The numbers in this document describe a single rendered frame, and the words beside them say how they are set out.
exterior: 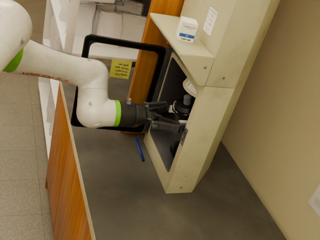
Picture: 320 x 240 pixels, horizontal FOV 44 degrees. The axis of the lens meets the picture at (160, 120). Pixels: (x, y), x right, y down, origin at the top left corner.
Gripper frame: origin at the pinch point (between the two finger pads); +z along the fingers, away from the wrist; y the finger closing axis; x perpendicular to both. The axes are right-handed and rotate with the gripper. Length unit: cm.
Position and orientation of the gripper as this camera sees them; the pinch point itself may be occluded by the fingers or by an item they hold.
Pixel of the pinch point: (184, 116)
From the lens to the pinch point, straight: 147.8
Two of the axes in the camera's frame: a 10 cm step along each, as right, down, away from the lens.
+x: -2.5, 8.1, 5.3
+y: -2.9, -5.8, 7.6
